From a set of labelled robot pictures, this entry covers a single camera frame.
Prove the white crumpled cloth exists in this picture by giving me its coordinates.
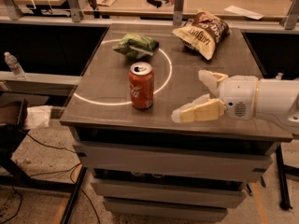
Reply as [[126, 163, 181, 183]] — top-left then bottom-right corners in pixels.
[[24, 105, 51, 130]]

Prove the white paper sheet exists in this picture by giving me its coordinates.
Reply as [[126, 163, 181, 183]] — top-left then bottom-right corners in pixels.
[[225, 6, 263, 20]]

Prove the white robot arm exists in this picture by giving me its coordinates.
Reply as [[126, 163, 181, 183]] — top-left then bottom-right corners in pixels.
[[171, 70, 299, 135]]

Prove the small paper card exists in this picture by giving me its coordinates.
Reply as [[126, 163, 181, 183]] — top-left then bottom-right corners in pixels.
[[96, 0, 117, 7]]

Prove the grey drawer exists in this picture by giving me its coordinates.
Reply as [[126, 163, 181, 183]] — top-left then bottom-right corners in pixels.
[[92, 179, 246, 208], [103, 198, 227, 222], [73, 141, 272, 182]]

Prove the black floor cable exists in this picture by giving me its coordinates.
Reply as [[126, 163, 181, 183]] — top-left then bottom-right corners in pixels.
[[0, 133, 102, 224]]

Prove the brown yellow chip bag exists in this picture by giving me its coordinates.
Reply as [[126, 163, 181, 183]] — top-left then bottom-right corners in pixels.
[[173, 10, 229, 60]]

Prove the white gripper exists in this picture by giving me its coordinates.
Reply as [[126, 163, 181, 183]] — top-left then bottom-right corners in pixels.
[[171, 70, 259, 123]]

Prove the middle grey drawer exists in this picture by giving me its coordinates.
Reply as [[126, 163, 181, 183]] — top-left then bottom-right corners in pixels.
[[92, 179, 246, 208]]

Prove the bottom grey drawer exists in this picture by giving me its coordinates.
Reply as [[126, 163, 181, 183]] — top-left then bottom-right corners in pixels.
[[103, 198, 227, 222]]

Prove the red coke can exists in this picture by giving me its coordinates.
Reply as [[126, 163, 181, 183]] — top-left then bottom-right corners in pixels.
[[129, 62, 154, 109]]

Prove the clear plastic water bottle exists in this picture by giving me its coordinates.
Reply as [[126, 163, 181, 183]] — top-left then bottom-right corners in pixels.
[[4, 52, 27, 80]]

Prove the green chip bag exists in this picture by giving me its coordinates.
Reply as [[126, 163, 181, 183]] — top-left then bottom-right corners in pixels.
[[113, 33, 159, 59]]

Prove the top grey drawer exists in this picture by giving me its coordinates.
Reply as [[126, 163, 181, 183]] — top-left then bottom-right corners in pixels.
[[73, 141, 272, 182]]

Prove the grey drawer cabinet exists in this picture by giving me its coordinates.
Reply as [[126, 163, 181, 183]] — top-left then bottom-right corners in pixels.
[[61, 24, 292, 222]]

